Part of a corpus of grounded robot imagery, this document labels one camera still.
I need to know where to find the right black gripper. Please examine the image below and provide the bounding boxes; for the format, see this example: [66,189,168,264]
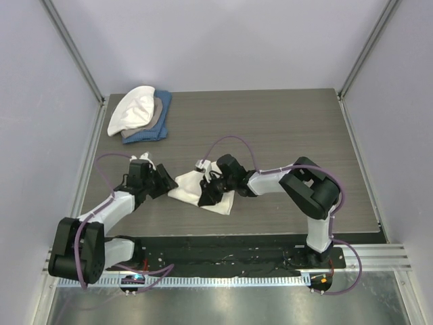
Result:
[199,173,235,207]

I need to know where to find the white cloth napkin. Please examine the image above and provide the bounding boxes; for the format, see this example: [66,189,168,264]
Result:
[168,171,235,215]

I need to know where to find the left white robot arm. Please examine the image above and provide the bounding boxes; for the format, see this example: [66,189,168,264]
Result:
[48,159,178,288]

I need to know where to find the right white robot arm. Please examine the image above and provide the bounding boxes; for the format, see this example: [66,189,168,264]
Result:
[198,154,342,267]

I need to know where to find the blue checkered cloth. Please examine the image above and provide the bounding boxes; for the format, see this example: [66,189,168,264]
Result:
[122,90,172,144]

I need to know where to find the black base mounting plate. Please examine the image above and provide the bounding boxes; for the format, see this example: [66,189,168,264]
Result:
[123,234,346,278]

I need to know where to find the white folded cloth on pile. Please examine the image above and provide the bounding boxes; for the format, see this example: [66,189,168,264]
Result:
[107,85,156,137]

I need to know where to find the grey cloth in pile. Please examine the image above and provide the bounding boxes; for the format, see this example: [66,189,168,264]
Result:
[120,97,163,138]

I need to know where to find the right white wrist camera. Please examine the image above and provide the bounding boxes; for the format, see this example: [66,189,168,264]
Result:
[194,159,216,178]

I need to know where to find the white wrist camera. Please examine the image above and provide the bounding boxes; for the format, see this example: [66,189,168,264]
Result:
[129,152,156,169]
[194,159,216,178]

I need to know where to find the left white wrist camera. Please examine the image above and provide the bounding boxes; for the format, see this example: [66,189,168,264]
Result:
[129,152,156,169]

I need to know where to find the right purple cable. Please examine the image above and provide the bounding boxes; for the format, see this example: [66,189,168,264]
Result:
[202,135,363,295]

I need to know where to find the purple cable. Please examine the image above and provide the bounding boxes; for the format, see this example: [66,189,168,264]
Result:
[202,135,363,295]
[76,154,175,294]

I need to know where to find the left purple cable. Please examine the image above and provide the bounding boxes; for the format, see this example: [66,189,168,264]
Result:
[76,154,175,294]

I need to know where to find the white slotted cable duct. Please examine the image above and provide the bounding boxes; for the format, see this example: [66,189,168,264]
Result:
[57,274,311,288]

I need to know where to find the left aluminium frame post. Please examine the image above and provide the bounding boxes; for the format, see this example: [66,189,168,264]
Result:
[39,0,106,102]

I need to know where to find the aluminium frame post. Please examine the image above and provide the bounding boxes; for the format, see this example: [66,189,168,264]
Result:
[39,0,106,102]
[340,0,402,98]

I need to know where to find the right aluminium frame post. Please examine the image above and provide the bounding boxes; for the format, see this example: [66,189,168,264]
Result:
[340,0,402,98]

